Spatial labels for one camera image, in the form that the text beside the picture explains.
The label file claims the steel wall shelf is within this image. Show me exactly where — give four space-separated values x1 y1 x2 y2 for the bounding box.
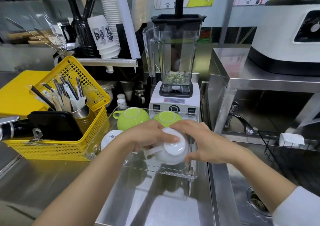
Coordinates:
74 57 139 68

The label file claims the white sleeve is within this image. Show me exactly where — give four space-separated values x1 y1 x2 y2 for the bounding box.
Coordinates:
271 185 320 226

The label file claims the black wire rack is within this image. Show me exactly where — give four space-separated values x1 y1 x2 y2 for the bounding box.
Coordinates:
257 130 320 170

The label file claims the white folded cloth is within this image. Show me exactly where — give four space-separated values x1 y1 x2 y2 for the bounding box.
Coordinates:
278 132 306 148

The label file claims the white blender base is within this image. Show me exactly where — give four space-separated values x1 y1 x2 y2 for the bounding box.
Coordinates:
149 81 201 117

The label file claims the clear blender jar black lid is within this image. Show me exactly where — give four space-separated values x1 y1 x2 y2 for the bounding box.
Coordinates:
142 14 208 97

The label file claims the chrome faucet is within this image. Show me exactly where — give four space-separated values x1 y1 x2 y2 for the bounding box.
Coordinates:
223 101 254 135

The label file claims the person's right hand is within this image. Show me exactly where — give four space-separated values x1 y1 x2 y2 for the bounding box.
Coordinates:
170 120 242 164

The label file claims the stack of printed paper cups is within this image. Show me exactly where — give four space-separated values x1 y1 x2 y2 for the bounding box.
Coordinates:
87 15 120 59

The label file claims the white ceramic cup with print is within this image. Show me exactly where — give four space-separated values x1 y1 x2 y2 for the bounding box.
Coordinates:
100 130 125 152

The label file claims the plain white ceramic cup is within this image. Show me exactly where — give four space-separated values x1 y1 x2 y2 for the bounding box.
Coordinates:
144 127 190 165

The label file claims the steel cutlery holder cup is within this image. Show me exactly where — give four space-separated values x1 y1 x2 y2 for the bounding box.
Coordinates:
71 103 90 134

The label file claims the white and black machine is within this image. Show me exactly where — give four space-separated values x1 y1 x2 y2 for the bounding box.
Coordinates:
247 0 320 77

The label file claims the yellow plastic basket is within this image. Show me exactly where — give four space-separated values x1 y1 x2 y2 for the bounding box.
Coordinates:
3 56 111 161

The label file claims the person's left forearm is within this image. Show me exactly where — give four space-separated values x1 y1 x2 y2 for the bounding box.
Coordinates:
32 136 134 226

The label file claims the black phone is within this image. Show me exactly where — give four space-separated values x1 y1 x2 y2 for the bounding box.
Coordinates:
27 111 83 142

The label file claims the clear acrylic tray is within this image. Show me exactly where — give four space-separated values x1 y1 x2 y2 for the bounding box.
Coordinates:
83 106 200 197

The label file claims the stainless steel stand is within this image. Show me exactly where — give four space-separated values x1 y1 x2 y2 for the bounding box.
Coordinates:
208 47 320 135

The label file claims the person's right forearm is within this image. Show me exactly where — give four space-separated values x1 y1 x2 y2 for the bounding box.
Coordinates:
231 146 298 212

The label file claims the green ceramic cup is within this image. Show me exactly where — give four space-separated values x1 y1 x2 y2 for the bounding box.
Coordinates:
152 111 183 128
112 108 151 131

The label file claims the yellow plastic board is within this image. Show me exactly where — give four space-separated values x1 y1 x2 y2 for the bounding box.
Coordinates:
0 70 51 117

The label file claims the black blender tamper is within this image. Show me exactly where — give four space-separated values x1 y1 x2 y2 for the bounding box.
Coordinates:
174 0 185 18

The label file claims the metal binder clip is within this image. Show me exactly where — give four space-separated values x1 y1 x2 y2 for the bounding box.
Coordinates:
23 128 62 146

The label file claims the person's left hand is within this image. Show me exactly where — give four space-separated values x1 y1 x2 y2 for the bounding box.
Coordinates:
119 120 181 154

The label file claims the tall stack of white cups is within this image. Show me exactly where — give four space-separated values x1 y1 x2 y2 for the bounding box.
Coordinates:
97 0 121 22

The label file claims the black and silver handle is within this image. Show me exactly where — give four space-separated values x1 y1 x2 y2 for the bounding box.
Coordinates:
0 116 29 141

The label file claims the steel sink drain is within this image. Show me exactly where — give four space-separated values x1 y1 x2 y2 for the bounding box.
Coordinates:
246 186 272 218

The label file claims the bunch of wrapped cutlery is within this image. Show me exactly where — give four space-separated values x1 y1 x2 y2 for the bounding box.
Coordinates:
30 76 87 113

